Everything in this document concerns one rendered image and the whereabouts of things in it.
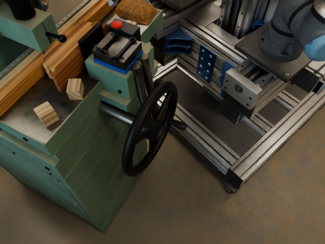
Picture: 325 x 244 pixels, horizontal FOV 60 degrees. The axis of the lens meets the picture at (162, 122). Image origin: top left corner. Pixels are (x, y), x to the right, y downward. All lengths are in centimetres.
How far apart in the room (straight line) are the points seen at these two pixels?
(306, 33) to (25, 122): 77
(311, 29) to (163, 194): 109
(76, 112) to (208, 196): 101
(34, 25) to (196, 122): 101
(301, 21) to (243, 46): 24
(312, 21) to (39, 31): 68
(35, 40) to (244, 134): 114
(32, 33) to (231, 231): 126
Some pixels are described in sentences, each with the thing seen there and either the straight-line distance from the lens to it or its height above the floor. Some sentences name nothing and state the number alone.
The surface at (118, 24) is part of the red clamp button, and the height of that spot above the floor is 102.
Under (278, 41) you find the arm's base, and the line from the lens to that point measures 101.
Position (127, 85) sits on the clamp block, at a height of 93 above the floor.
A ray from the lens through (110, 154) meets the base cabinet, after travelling 108.
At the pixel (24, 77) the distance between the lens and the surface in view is 83.
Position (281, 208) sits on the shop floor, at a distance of 168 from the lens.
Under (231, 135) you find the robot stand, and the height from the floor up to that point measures 21.
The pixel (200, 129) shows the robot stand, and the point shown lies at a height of 23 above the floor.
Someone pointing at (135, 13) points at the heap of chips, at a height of 92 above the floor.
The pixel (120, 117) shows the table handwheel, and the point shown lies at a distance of 82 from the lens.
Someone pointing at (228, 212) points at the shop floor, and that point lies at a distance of 159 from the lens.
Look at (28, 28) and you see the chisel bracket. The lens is 75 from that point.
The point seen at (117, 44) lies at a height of 100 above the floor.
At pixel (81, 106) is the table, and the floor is 89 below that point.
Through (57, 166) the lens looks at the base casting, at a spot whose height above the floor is 79.
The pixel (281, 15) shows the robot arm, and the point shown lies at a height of 96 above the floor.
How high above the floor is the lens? 149
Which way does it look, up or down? 56 degrees down
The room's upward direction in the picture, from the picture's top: straight up
